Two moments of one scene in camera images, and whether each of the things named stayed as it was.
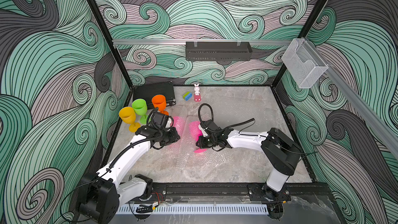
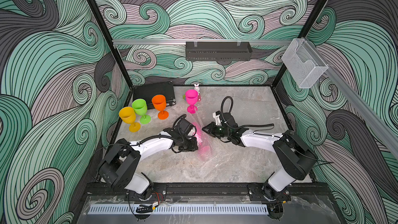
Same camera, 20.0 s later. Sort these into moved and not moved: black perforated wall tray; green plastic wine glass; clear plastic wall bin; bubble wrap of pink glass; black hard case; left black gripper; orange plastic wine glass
Moved: left black gripper; bubble wrap of pink glass
Not moved: green plastic wine glass; clear plastic wall bin; black hard case; black perforated wall tray; orange plastic wine glass
